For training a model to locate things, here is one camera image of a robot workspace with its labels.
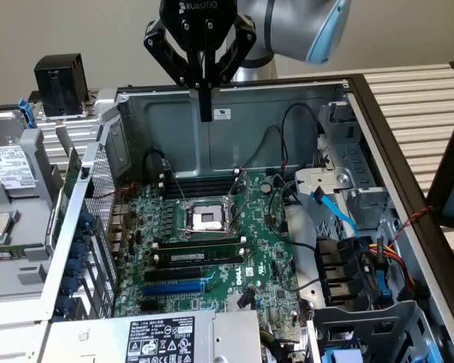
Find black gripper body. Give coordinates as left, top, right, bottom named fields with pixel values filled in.
left=158, top=0, right=238, bottom=52

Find black RAM slot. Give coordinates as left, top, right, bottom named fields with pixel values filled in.
left=164, top=184, right=235, bottom=191
left=163, top=177, right=236, bottom=185
left=153, top=236, right=247, bottom=251
left=166, top=190, right=235, bottom=200

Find grey metal disk cage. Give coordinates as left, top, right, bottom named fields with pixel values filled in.
left=309, top=300, right=440, bottom=363

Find metal socket cover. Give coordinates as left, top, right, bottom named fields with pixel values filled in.
left=224, top=168, right=250, bottom=232

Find yellow red power wires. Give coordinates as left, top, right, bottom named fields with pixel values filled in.
left=366, top=244, right=417, bottom=289

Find grey parts rack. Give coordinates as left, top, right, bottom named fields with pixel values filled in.
left=0, top=120, right=76, bottom=299

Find black CPU cooler block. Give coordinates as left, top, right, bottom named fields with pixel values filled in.
left=33, top=53, right=90, bottom=119

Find open metal PC case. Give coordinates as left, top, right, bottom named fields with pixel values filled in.
left=41, top=73, right=454, bottom=363

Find green graphics card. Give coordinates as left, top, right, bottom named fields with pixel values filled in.
left=45, top=146, right=82, bottom=250

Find metal disk bay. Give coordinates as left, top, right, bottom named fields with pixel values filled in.
left=316, top=100, right=394, bottom=234

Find bare green RAM stick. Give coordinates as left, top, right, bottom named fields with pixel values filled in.
left=0, top=244, right=46, bottom=260

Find blue disk data wire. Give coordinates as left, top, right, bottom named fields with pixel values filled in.
left=309, top=187, right=361, bottom=240

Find black long expansion slot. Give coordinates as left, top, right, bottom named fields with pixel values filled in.
left=143, top=266, right=204, bottom=284

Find blue plastic latch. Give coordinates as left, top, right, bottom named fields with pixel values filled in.
left=373, top=268, right=393, bottom=304

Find grey power supply unit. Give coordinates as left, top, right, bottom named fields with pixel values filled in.
left=37, top=309, right=263, bottom=363

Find red black twisted wire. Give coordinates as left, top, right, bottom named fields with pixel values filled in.
left=388, top=206, right=434, bottom=244
left=92, top=182, right=138, bottom=201

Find blue expansion slot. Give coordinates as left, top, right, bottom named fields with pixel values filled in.
left=141, top=278, right=207, bottom=298

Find silver disk bay bracket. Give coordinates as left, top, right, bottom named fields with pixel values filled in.
left=294, top=168, right=354, bottom=213

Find CPU socket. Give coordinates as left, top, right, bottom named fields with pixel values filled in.
left=177, top=196, right=238, bottom=240

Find blue disk carrier rail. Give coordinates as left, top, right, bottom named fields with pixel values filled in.
left=17, top=97, right=37, bottom=130

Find green motherboard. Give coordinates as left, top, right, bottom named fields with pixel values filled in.
left=112, top=168, right=309, bottom=343

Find thin metal locking lever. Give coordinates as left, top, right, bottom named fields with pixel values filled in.
left=176, top=225, right=234, bottom=235
left=165, top=160, right=190, bottom=211

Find short black expansion slot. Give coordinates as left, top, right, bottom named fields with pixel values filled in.
left=138, top=300, right=165, bottom=314

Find hard disk with white label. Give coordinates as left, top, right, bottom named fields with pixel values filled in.
left=0, top=109, right=39, bottom=200

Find yellow black wire bundle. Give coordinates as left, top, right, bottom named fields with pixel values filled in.
left=260, top=328, right=300, bottom=349

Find blue plastic tab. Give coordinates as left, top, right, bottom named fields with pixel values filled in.
left=322, top=346, right=365, bottom=363

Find black board connector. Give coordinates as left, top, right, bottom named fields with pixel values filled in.
left=235, top=287, right=256, bottom=310

